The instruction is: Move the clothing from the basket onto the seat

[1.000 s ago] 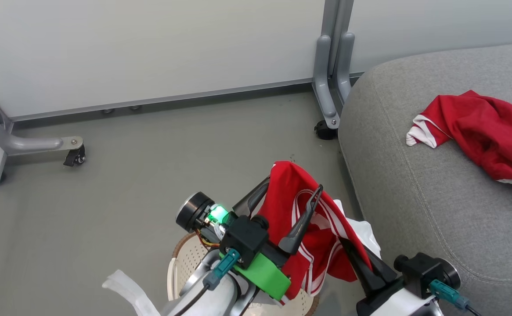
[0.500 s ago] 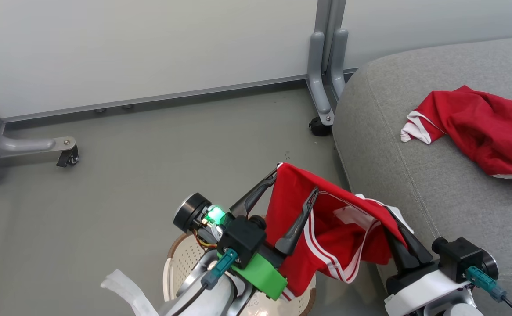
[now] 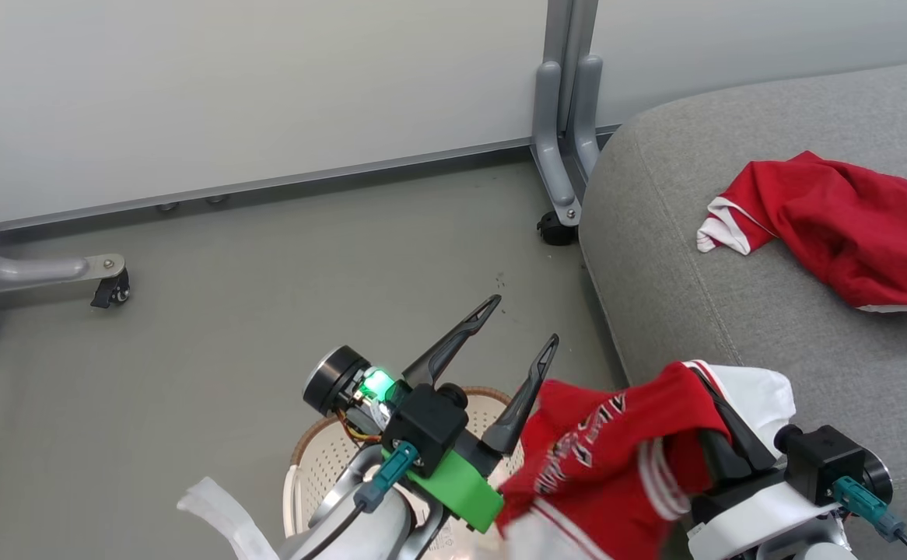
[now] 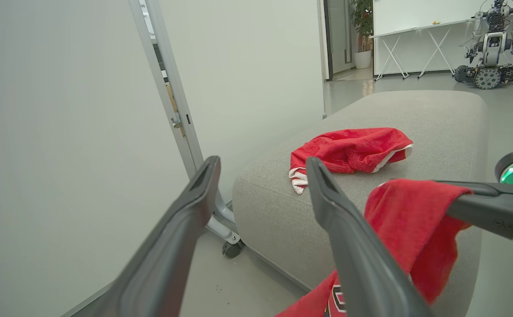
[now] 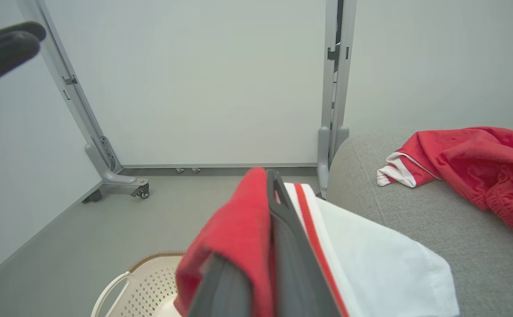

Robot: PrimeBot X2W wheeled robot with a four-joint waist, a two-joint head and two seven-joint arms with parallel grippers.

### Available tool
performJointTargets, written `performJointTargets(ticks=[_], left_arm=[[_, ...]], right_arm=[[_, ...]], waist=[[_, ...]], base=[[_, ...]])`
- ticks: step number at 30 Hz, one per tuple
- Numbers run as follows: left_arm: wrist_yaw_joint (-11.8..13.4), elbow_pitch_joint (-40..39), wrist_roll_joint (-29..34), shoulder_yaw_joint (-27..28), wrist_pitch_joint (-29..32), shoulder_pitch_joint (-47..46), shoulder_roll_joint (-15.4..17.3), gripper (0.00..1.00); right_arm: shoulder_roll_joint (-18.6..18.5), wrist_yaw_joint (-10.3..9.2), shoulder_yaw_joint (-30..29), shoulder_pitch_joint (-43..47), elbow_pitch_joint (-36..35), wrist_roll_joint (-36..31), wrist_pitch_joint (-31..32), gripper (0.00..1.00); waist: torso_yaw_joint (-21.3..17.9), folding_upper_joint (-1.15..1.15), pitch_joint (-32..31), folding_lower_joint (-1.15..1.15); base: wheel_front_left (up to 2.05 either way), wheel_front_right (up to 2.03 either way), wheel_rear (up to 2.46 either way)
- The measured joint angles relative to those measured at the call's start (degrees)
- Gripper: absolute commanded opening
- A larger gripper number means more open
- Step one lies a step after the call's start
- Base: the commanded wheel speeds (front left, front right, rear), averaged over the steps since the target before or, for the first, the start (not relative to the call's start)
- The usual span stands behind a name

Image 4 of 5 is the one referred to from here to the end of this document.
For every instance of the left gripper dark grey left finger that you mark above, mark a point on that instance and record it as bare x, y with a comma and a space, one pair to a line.
173, 246

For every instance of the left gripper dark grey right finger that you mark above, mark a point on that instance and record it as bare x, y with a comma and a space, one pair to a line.
357, 264

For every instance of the red jersey black lettering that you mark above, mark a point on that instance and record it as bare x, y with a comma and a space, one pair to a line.
408, 229

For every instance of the red shorts white trim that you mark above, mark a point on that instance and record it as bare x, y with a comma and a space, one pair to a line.
349, 149

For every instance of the grey fabric sofa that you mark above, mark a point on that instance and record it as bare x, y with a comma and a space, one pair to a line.
423, 112

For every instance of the grey partition foot with caster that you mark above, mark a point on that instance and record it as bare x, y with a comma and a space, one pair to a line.
223, 231

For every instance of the black caster wheel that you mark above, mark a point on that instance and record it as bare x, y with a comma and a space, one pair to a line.
232, 248

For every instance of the wheeled humanoid robot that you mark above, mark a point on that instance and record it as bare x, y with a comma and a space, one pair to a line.
494, 48

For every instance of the white partition panel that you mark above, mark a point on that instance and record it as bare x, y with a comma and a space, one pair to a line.
256, 66
63, 132

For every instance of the white folding table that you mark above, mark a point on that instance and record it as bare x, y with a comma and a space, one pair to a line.
415, 29

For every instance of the white plant pot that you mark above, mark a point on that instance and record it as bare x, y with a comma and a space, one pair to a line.
363, 59

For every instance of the green potted plant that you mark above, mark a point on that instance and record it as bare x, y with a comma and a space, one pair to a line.
363, 22

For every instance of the grey partition base rail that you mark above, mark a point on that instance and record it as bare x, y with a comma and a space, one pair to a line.
90, 304

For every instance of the grey metal partition post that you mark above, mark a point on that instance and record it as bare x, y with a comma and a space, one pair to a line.
173, 88

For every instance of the dark door frame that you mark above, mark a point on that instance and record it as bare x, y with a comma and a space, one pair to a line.
328, 39

